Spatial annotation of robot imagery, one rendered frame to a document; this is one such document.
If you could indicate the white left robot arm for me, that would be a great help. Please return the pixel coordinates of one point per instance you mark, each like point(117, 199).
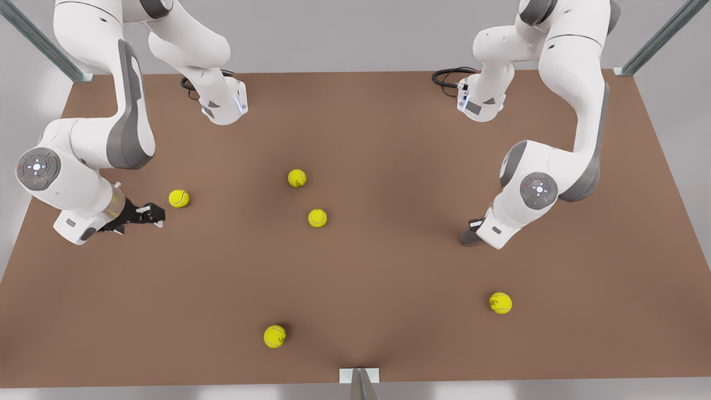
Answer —
point(566, 111)

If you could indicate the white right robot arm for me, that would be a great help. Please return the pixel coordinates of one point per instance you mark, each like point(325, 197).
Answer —
point(83, 150)

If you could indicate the yellow tennis ball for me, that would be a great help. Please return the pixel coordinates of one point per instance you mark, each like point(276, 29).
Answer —
point(179, 198)
point(296, 178)
point(274, 336)
point(317, 218)
point(500, 303)

